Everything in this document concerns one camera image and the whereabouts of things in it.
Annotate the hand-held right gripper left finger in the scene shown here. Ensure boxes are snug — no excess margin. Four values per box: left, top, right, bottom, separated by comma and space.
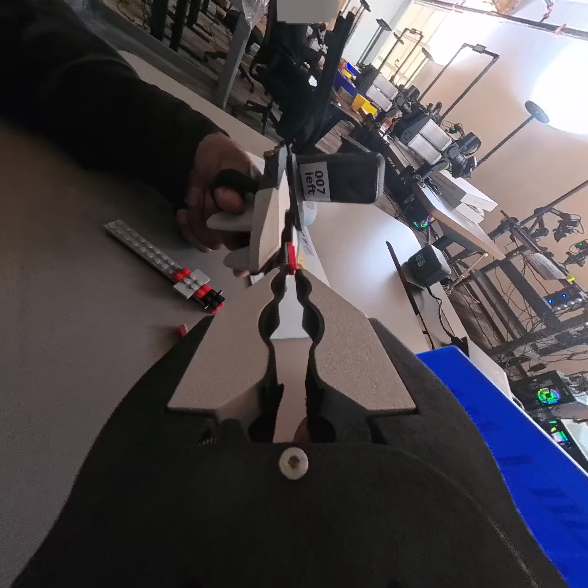
168, 269, 288, 443

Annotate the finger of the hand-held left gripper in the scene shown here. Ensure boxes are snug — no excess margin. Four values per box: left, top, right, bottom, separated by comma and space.
249, 186, 291, 273

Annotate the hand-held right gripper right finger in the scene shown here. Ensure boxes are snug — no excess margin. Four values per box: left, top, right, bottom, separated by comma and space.
295, 269, 416, 443

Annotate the grey red brick assembly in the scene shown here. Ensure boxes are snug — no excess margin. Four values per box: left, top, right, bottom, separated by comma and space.
105, 220, 226, 314

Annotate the blue plastic bin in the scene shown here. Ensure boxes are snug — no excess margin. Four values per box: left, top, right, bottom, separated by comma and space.
416, 345, 588, 588

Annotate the dark flat desk strip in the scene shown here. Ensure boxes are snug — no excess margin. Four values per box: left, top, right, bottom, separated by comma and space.
385, 240, 436, 351

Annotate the grey desk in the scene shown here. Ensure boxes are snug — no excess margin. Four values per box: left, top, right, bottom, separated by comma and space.
0, 51, 465, 588

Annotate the person's left hand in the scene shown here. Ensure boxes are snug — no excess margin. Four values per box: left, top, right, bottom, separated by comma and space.
177, 133, 263, 277

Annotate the pale blue instruction booklet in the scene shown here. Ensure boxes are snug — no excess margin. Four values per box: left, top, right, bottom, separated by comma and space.
248, 220, 331, 341

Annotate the white black robot unit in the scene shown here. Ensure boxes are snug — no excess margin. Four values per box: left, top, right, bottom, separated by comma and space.
395, 110, 453, 161

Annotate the small blue storage bin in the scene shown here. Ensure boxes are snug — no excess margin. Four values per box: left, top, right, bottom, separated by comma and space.
334, 62, 361, 90

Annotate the black charger box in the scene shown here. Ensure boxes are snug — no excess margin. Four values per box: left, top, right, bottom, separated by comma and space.
408, 245, 452, 286

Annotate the white flat box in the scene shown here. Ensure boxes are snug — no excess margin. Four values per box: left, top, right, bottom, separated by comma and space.
429, 170, 499, 214

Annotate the white side table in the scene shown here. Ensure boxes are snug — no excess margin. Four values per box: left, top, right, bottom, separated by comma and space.
363, 133, 506, 262

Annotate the computer tower with lit fan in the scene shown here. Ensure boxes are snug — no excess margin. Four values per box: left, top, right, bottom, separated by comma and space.
512, 371, 579, 412

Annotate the black floor lamp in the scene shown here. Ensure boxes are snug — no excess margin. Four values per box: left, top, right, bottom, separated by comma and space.
477, 100, 550, 167

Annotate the black charger cable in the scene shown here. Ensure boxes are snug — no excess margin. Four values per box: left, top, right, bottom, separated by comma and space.
424, 281, 468, 347

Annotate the black light stand frame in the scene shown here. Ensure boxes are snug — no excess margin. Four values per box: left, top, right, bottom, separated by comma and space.
420, 43, 500, 122

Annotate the black camera tripod rig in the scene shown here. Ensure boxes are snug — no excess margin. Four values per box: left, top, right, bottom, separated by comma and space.
489, 181, 588, 276

